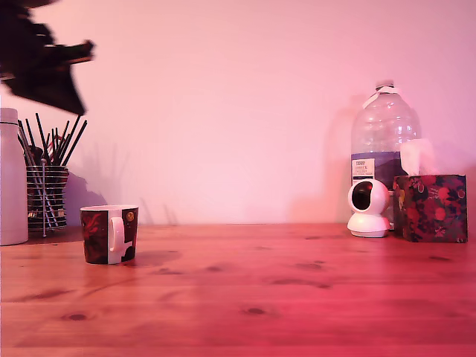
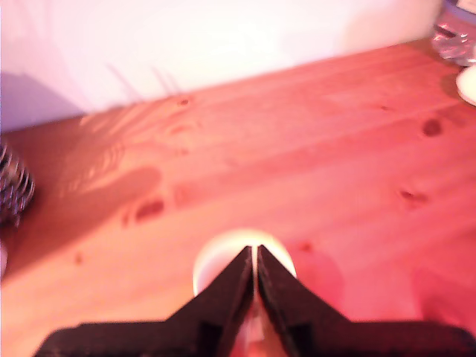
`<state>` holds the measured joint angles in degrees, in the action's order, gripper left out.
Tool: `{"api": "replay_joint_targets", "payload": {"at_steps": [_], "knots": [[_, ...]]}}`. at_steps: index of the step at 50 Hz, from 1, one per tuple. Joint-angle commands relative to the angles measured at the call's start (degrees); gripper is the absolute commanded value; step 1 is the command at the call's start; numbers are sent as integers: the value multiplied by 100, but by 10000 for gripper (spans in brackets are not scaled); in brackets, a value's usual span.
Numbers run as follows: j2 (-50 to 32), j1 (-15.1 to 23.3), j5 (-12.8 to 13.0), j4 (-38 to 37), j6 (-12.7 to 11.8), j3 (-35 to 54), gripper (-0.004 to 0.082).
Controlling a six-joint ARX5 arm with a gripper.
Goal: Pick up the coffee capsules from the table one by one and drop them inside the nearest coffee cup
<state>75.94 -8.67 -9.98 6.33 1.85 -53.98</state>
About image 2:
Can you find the small white round camera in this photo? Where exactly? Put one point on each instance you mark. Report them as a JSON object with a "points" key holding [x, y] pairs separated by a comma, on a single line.
{"points": [[468, 85]]}

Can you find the large clear water bottle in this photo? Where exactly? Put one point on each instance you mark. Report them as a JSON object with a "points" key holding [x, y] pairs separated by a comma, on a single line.
{"points": [[455, 41]]}

